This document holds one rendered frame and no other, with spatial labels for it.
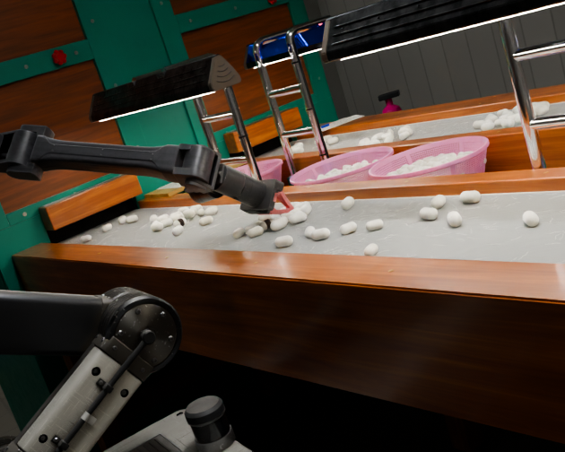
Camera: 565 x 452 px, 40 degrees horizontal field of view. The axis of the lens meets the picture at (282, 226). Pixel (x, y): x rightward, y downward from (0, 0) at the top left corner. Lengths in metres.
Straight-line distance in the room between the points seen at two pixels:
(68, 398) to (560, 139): 1.08
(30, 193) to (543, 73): 2.83
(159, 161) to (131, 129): 0.92
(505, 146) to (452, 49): 2.93
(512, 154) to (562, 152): 0.12
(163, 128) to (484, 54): 2.44
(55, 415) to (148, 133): 1.39
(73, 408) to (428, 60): 3.90
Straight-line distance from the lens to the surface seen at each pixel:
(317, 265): 1.19
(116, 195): 2.32
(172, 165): 1.51
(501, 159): 1.78
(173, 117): 2.52
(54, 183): 2.33
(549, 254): 1.06
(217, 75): 1.67
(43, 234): 2.30
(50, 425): 1.24
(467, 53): 4.59
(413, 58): 4.92
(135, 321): 1.24
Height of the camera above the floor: 1.11
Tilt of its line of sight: 13 degrees down
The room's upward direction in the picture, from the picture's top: 18 degrees counter-clockwise
